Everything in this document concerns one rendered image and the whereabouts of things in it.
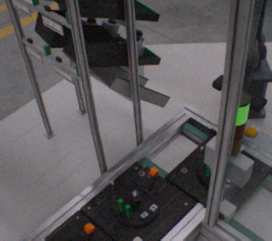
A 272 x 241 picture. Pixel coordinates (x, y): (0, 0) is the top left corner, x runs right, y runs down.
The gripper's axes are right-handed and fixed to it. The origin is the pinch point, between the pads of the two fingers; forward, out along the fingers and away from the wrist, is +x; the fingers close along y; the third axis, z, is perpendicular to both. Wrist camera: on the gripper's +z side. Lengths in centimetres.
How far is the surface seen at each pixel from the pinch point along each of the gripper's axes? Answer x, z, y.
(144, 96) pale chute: -3.9, 20.5, -23.0
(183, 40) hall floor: 105, -137, -134
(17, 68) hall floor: 105, -18, -218
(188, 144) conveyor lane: 13.3, 15.2, -8.6
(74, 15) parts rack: -46, 43, -21
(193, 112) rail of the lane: 9.2, 5.3, -14.3
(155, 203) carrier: 5.9, 43.3, 2.3
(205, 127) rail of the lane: 9.8, 8.0, -6.8
